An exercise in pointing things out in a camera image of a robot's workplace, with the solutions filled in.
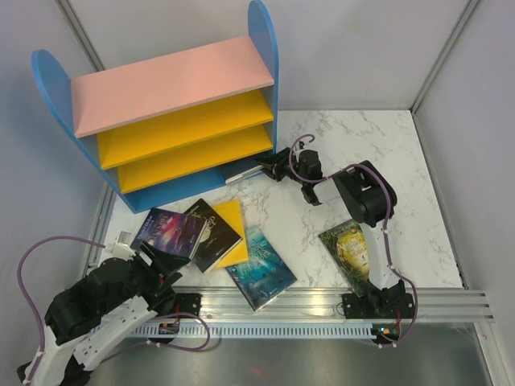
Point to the dark navy blue book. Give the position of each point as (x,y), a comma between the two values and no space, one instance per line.
(233,173)

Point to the purple galaxy cover book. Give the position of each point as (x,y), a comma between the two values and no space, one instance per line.
(171,232)

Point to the white slotted cable duct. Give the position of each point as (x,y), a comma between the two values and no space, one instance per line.
(260,330)

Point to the aluminium mounting rail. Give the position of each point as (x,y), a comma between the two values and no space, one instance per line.
(227,304)

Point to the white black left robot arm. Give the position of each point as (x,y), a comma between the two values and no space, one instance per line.
(85,322)

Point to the yellow cover book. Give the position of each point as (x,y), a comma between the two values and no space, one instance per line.
(237,253)

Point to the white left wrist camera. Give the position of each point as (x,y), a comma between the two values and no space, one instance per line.
(120,248)

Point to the blue pink yellow bookshelf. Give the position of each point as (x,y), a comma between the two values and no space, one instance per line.
(158,130)

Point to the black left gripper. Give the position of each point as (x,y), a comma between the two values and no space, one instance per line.
(162,263)

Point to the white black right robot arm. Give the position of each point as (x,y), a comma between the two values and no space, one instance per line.
(370,201)

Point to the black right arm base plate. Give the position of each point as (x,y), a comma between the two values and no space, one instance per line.
(374,303)

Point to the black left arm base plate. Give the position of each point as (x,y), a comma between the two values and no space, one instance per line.
(184,305)

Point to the black moon cover book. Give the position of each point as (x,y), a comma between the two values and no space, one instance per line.
(213,243)

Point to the green gold forest book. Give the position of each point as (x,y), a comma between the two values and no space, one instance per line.
(346,245)

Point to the teal ocean cover book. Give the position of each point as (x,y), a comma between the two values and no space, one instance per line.
(265,275)

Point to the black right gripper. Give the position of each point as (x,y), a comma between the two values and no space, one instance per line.
(274,163)

